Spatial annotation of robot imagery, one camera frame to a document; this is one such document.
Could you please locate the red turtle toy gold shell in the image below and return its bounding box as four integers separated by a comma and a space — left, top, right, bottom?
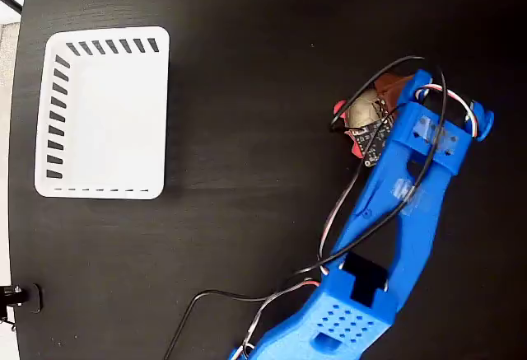
332, 89, 386, 159

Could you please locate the white plastic basket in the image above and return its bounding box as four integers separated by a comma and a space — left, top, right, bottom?
34, 26, 170, 200

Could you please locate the grey textured panel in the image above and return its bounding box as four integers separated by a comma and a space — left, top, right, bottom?
0, 21, 21, 87

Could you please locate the black table clamp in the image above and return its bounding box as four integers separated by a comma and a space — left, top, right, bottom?
0, 283, 44, 314

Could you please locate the bare camera circuit board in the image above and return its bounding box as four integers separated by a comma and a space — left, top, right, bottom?
354, 102, 397, 168

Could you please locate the white red black servo cable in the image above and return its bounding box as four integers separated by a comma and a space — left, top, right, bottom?
414, 83, 481, 138
240, 170, 363, 360

